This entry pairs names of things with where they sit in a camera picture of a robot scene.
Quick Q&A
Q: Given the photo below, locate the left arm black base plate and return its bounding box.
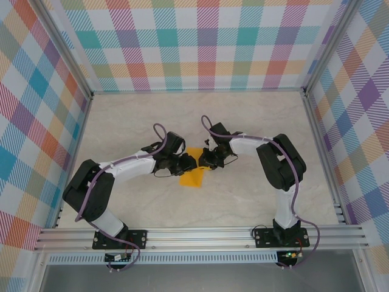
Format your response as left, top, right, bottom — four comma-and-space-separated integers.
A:
92, 229, 148, 250

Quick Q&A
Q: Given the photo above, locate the orange cloth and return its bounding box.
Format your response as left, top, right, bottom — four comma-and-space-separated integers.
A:
178, 147, 207, 190

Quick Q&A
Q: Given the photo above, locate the thin black base wire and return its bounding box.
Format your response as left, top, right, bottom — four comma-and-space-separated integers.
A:
252, 224, 275, 238

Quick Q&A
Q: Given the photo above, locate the slotted grey cable duct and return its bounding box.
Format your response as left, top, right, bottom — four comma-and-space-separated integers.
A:
47, 254, 279, 265

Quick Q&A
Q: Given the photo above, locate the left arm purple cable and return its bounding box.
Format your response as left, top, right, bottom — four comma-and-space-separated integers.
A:
74, 122, 171, 273

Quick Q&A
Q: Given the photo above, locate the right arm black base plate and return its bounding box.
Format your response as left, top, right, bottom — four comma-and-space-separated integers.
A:
253, 228, 311, 249

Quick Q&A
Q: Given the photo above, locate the aluminium frame post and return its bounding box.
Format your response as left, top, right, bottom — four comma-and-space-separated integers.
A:
302, 0, 359, 95
30, 0, 95, 100

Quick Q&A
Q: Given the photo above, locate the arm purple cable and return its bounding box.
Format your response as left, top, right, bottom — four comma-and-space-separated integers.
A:
200, 114, 322, 271
74, 122, 171, 273

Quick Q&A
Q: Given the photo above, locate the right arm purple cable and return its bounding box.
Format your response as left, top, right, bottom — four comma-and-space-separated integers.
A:
200, 114, 322, 271

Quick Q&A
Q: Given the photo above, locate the aluminium frame rail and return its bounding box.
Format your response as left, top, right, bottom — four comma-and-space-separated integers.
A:
91, 87, 306, 96
303, 92, 349, 225
53, 92, 95, 229

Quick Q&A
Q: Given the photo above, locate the grey metal panel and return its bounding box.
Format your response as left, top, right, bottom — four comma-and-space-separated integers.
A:
39, 263, 365, 292

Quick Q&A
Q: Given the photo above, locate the long aluminium mounting rail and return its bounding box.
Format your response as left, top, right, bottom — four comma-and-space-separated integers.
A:
33, 224, 370, 252

